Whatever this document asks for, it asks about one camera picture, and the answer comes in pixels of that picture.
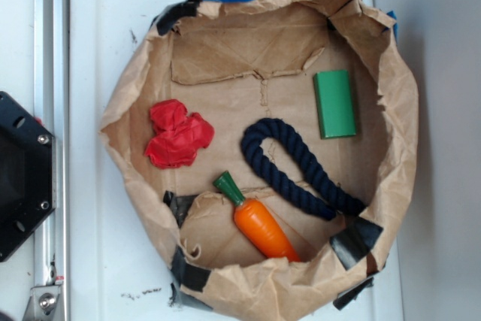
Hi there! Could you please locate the red paper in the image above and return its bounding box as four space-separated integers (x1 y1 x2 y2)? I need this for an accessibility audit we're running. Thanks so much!
144 99 215 169

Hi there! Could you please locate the orange toy carrot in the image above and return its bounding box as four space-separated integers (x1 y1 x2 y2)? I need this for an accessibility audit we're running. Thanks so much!
213 171 301 262

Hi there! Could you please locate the brown paper bag tray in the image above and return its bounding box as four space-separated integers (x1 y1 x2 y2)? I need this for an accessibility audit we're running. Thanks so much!
101 0 415 319

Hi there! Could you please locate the green wooden block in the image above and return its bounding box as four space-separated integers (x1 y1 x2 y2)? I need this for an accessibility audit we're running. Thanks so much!
313 70 357 139

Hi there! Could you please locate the white plastic tray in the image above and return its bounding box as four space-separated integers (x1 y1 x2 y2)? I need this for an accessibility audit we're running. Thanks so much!
68 0 419 320

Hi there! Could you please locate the dark blue rope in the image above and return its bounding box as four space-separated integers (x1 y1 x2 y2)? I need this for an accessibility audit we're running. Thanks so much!
240 117 366 221

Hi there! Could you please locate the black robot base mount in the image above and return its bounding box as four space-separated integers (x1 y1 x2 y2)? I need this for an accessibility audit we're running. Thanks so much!
1 91 54 262

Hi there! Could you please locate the aluminium extrusion rail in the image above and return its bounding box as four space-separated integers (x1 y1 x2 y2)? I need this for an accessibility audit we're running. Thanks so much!
23 0 71 320

